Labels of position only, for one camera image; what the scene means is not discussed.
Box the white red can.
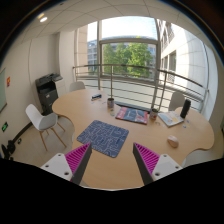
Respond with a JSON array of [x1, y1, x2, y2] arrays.
[[149, 108, 158, 120]]

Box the light open book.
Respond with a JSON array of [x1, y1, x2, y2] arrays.
[[158, 111, 184, 127]]

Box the red blue magazine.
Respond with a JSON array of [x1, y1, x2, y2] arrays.
[[115, 107, 148, 124]]

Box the metal window railing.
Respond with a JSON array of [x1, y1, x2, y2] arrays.
[[73, 64, 208, 112]]

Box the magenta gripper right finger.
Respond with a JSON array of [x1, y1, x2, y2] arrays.
[[132, 142, 184, 186]]

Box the blue patterned mouse pad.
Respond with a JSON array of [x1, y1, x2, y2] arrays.
[[77, 120, 129, 158]]

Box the dark patterned cup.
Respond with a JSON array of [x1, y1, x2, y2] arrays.
[[107, 98, 114, 109]]

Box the white chair near right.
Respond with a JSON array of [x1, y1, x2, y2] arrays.
[[182, 148, 222, 167]]

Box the white chair wooden legs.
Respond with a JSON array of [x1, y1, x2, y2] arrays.
[[25, 103, 68, 152]]

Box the black office printer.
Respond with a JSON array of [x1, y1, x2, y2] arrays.
[[35, 73, 62, 115]]

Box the white chair behind table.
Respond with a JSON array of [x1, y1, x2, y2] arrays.
[[69, 81, 85, 92]]

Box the round wooden table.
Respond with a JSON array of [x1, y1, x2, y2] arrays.
[[52, 89, 214, 189]]

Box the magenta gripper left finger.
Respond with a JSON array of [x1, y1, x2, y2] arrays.
[[40, 142, 93, 186]]

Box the beige computer mouse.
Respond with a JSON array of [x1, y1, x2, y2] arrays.
[[167, 135, 179, 148]]

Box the white chair right back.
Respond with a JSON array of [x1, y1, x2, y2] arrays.
[[168, 92, 185, 111]]

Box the small black box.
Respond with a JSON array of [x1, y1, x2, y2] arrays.
[[91, 94, 102, 100]]

